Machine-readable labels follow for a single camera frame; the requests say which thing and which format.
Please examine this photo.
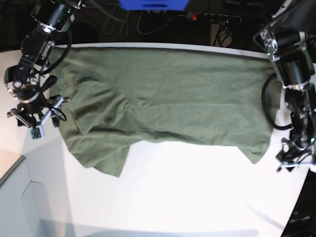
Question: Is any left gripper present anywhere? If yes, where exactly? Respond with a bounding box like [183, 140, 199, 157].
[276, 138, 316, 172]

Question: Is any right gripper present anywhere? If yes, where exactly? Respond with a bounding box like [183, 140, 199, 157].
[6, 95, 70, 128]

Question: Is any green t-shirt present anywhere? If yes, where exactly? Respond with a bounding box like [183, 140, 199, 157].
[51, 48, 273, 177]

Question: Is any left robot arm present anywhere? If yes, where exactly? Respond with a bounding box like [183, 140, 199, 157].
[253, 0, 316, 172]

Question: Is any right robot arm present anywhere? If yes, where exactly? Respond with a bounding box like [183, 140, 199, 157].
[4, 0, 82, 131]

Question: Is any white table extension panel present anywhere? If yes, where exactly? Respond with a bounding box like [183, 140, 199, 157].
[0, 156, 76, 237]

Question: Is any blue box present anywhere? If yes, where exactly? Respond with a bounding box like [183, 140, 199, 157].
[119, 0, 190, 11]

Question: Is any black power strip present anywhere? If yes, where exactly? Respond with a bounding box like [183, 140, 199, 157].
[186, 12, 242, 24]

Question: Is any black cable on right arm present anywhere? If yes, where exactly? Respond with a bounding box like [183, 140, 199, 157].
[34, 29, 74, 123]

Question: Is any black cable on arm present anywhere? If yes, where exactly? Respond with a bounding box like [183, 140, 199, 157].
[261, 74, 293, 131]
[34, 29, 74, 123]

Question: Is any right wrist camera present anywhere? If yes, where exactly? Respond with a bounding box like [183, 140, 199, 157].
[30, 125, 45, 140]

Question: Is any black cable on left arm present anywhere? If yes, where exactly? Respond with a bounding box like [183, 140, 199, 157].
[261, 74, 293, 131]

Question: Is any light cable behind table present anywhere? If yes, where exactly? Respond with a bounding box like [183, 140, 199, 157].
[103, 4, 173, 37]

